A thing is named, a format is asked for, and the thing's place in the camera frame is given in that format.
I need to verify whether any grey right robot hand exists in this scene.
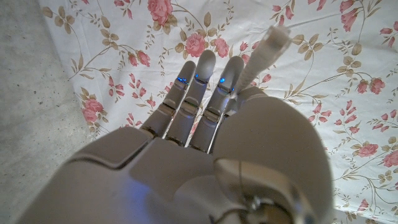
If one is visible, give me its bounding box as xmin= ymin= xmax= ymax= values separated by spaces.
xmin=15 ymin=49 xmax=335 ymax=224

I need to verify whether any white Ethernet cable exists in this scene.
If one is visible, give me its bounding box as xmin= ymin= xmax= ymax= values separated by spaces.
xmin=231 ymin=25 xmax=293 ymax=96

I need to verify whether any floral backdrop cloth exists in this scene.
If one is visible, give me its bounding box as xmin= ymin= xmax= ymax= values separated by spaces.
xmin=37 ymin=0 xmax=398 ymax=224

